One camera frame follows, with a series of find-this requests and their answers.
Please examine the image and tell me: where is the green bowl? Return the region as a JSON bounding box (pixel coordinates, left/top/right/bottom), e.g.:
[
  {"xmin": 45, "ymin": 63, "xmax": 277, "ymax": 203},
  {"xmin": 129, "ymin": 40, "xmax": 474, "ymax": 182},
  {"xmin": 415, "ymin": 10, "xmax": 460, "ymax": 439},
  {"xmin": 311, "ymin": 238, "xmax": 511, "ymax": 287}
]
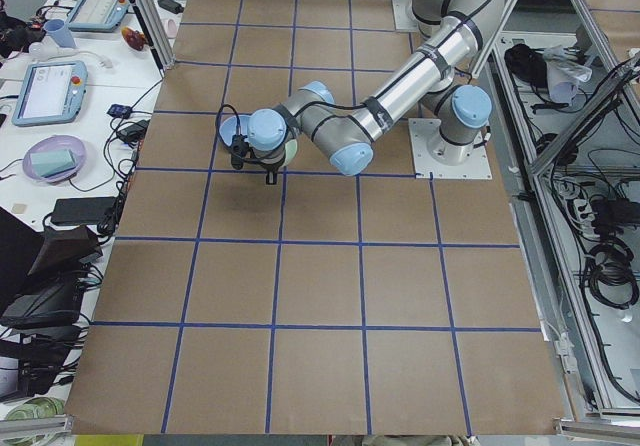
[{"xmin": 282, "ymin": 138, "xmax": 298, "ymax": 167}]

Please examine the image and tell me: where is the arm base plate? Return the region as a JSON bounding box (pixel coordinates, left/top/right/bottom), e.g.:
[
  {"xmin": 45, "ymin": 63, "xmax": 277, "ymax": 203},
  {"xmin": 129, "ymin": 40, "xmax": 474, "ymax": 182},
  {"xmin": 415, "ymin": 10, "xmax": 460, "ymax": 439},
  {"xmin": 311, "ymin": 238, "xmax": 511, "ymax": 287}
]
[{"xmin": 409, "ymin": 118, "xmax": 492, "ymax": 180}]

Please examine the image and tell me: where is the small dark blue box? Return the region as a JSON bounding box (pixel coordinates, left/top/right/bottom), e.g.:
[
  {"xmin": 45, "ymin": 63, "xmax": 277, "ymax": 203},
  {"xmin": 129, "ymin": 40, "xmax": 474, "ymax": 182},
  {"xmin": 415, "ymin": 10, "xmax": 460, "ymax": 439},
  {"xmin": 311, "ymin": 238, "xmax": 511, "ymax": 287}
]
[{"xmin": 107, "ymin": 104, "xmax": 133, "ymax": 119}]

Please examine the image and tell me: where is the aluminium frame post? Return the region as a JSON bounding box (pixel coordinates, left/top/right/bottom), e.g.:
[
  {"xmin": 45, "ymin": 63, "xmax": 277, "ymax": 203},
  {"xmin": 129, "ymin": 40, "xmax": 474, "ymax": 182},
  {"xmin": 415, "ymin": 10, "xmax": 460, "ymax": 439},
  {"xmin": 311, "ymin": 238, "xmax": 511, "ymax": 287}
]
[{"xmin": 129, "ymin": 0, "xmax": 175, "ymax": 72}]

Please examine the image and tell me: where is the blue cup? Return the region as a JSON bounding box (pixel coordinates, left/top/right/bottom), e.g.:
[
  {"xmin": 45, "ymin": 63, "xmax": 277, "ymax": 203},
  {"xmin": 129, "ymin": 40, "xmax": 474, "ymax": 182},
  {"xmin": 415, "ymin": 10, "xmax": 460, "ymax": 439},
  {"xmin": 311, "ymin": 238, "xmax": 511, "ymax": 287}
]
[{"xmin": 44, "ymin": 18, "xmax": 76, "ymax": 49}]

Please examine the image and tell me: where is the blue bowl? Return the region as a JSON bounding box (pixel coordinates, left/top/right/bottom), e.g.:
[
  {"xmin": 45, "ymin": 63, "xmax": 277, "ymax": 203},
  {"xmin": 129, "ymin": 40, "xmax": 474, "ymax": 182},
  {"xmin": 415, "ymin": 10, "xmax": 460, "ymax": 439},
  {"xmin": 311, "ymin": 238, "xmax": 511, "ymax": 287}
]
[{"xmin": 219, "ymin": 114, "xmax": 250, "ymax": 149}]

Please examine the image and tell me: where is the purple plate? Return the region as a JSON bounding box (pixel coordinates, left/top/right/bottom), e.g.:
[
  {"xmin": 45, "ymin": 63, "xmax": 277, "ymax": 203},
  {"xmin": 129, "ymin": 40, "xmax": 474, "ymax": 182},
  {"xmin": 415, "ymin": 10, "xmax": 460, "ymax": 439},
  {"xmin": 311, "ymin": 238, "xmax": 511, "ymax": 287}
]
[{"xmin": 22, "ymin": 135, "xmax": 87, "ymax": 184}]

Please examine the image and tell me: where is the near teach pendant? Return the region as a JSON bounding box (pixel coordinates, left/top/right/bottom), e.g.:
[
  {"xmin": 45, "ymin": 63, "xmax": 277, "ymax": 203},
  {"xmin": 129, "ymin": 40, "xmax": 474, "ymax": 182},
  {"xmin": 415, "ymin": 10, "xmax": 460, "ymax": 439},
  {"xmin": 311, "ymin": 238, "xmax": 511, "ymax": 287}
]
[{"xmin": 12, "ymin": 61, "xmax": 88, "ymax": 127}]

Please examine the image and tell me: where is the pink cup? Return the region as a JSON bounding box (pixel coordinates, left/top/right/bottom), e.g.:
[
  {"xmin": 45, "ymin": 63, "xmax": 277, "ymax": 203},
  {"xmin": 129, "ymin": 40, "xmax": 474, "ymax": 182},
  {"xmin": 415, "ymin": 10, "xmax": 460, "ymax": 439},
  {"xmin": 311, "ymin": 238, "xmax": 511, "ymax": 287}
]
[{"xmin": 163, "ymin": 18, "xmax": 178, "ymax": 39}]

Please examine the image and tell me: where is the green sponge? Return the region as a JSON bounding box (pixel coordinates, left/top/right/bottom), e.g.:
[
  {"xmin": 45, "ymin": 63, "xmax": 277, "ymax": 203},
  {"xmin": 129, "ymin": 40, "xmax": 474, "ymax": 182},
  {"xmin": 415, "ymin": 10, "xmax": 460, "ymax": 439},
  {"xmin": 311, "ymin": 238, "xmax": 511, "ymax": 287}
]
[{"xmin": 29, "ymin": 149, "xmax": 76, "ymax": 177}]

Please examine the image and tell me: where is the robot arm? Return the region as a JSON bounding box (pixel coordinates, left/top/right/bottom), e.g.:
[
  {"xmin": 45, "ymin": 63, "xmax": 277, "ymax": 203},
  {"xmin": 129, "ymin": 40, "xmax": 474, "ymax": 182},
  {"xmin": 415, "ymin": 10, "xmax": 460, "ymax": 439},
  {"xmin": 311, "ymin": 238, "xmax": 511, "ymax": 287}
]
[{"xmin": 245, "ymin": 0, "xmax": 505, "ymax": 185}]

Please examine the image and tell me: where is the black laptop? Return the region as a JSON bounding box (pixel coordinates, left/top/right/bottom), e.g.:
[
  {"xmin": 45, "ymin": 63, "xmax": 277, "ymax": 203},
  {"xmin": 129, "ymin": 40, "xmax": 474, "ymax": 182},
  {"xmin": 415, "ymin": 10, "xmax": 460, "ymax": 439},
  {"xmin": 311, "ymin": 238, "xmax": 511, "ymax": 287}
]
[{"xmin": 1, "ymin": 210, "xmax": 103, "ymax": 330}]

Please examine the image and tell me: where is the black power adapter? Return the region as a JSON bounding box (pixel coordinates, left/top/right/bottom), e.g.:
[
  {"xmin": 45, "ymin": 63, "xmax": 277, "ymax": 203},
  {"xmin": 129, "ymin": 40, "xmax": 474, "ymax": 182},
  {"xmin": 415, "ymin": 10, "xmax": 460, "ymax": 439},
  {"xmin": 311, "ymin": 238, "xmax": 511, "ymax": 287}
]
[{"xmin": 116, "ymin": 120, "xmax": 149, "ymax": 144}]

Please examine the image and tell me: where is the dark red fruit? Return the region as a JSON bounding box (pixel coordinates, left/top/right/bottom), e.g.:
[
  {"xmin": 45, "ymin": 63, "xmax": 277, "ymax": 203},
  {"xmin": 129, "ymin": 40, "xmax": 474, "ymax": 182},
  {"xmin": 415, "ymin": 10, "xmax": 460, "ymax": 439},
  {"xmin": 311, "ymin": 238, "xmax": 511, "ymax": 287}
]
[{"xmin": 121, "ymin": 27, "xmax": 148, "ymax": 51}]

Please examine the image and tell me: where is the black flat device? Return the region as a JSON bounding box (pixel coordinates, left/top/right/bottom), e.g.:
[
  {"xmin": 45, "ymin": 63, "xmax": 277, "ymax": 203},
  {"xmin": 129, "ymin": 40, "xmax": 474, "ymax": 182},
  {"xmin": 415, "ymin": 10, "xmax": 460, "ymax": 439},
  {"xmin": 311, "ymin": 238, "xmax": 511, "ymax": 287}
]
[{"xmin": 51, "ymin": 196, "xmax": 116, "ymax": 226}]

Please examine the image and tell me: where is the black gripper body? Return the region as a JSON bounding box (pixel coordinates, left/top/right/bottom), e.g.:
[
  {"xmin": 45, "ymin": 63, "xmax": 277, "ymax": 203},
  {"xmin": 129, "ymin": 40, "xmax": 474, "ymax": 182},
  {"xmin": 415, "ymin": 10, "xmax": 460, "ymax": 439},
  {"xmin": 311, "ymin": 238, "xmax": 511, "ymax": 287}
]
[{"xmin": 251, "ymin": 154, "xmax": 285, "ymax": 185}]

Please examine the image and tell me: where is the teach pendant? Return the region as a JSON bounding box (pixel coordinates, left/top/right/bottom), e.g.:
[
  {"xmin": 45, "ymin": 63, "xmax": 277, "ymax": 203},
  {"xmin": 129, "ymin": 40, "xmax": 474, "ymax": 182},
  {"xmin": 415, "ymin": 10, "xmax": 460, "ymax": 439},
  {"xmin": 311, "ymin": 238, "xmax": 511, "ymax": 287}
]
[
  {"xmin": 12, "ymin": 61, "xmax": 88, "ymax": 127},
  {"xmin": 66, "ymin": 0, "xmax": 130, "ymax": 32}
]

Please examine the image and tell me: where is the far teach pendant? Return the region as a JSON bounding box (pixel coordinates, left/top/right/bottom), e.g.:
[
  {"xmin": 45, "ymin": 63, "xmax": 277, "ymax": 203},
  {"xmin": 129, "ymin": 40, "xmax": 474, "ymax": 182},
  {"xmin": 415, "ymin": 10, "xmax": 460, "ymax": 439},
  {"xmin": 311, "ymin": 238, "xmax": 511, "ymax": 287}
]
[{"xmin": 66, "ymin": 0, "xmax": 130, "ymax": 32}]

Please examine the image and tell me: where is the white paper roll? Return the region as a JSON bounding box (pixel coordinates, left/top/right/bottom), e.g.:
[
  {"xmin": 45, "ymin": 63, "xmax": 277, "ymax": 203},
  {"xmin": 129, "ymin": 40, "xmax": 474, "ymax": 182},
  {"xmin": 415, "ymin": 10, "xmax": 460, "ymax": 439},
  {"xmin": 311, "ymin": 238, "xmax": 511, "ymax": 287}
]
[{"xmin": 542, "ymin": 46, "xmax": 592, "ymax": 106}]

